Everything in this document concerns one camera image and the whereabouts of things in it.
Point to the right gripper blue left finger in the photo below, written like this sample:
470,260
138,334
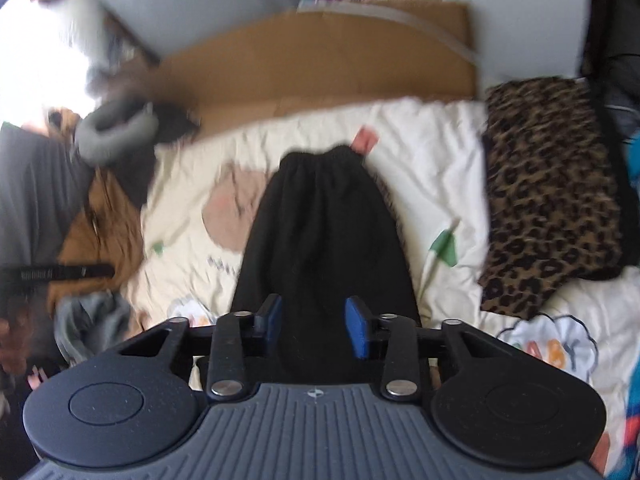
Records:
268,323

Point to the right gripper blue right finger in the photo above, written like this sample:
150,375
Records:
358,325

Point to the black shorts with patterned trim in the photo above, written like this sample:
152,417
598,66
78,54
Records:
322,233

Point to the cream cartoon print blanket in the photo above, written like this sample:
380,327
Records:
430,161

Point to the brown garment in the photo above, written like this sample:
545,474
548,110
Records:
107,230

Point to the leopard print bag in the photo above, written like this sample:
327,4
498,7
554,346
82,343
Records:
551,190

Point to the grey neck pillow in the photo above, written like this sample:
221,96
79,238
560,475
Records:
115,129

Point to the flat brown cardboard sheet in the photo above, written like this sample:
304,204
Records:
331,54

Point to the small teddy bear toy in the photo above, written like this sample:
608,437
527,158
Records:
62,124

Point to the white fluffy pillow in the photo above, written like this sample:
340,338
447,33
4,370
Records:
90,35

